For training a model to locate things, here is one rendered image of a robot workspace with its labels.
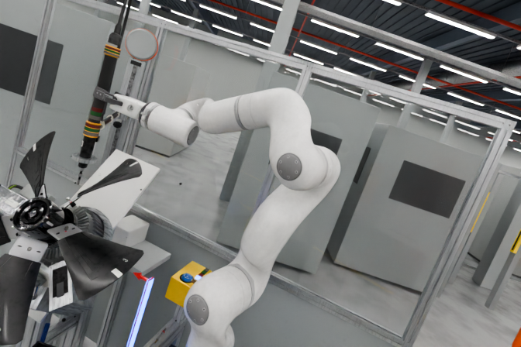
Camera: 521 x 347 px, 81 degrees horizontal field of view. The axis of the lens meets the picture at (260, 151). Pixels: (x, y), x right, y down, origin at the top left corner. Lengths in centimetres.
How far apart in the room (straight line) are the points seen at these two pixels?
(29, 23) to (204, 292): 310
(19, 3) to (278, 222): 324
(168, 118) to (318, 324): 124
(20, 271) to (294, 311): 116
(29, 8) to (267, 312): 311
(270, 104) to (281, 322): 129
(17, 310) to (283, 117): 97
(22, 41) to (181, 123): 275
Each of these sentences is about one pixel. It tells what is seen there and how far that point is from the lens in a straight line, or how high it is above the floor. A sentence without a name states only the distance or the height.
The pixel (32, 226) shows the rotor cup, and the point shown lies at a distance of 120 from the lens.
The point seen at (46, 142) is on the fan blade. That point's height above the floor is 139.
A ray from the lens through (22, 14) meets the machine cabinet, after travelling 357.
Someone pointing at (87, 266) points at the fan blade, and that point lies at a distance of 110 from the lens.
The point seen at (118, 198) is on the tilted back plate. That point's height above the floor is 121.
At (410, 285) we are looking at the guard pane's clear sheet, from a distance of 163.
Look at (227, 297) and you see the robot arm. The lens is 76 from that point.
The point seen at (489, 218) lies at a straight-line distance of 723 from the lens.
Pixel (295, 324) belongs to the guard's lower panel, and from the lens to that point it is 175.
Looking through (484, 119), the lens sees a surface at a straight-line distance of 154.
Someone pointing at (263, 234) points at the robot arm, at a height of 151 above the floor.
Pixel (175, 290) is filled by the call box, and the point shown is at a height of 103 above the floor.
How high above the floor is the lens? 178
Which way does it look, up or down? 8 degrees down
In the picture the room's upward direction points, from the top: 19 degrees clockwise
